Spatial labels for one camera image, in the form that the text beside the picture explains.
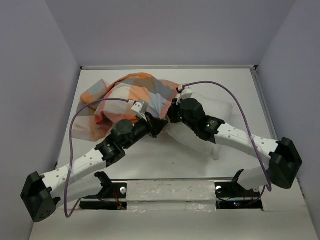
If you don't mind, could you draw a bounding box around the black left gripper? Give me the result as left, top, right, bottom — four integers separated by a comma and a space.
123, 113, 168, 150

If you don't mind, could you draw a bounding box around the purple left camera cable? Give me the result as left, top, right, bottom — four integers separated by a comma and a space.
64, 98, 131, 218

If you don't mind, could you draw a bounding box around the purple camera cable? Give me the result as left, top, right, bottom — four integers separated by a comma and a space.
64, 98, 131, 218
183, 80, 273, 192

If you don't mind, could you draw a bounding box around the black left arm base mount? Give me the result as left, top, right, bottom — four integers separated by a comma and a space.
79, 171, 128, 211

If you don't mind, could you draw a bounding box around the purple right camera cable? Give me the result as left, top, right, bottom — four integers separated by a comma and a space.
183, 80, 273, 192

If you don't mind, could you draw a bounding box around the multicolour patchwork pillowcase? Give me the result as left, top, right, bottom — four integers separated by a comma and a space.
71, 72, 179, 142

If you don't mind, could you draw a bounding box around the white pillow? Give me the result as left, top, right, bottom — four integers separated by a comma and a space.
164, 93, 233, 161

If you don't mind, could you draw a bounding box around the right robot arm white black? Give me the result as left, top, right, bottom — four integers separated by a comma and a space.
168, 98, 303, 196

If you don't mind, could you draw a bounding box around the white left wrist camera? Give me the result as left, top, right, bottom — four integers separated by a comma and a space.
131, 101, 149, 121

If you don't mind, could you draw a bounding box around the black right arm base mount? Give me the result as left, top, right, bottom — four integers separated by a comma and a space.
214, 169, 264, 210

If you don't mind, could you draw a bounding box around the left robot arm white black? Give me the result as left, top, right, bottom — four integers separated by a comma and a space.
20, 113, 168, 223

